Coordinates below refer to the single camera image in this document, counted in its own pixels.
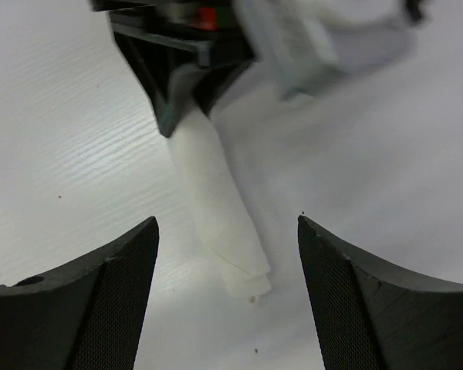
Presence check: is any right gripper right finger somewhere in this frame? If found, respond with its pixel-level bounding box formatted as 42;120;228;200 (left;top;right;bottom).
297;216;463;369

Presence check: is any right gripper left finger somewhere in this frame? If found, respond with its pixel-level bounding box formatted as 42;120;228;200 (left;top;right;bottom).
0;217;159;370

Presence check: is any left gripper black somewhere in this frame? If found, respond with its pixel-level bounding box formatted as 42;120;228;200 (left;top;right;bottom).
89;1;254;138

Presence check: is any white cloth napkin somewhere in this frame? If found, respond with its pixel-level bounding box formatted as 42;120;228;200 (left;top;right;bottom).
161;64;271;300

